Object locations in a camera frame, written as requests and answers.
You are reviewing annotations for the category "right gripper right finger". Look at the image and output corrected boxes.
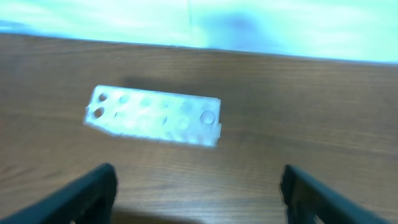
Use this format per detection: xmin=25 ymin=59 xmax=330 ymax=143
xmin=279 ymin=164 xmax=393 ymax=224

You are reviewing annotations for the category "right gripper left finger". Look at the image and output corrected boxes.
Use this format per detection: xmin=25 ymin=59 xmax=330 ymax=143
xmin=0 ymin=162 xmax=119 ymax=224

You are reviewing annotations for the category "clear test tube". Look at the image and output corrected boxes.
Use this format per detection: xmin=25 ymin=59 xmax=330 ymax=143
xmin=200 ymin=110 xmax=216 ymax=126

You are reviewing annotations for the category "white test tube rack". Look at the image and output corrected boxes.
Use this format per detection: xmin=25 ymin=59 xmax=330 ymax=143
xmin=83 ymin=84 xmax=223 ymax=148

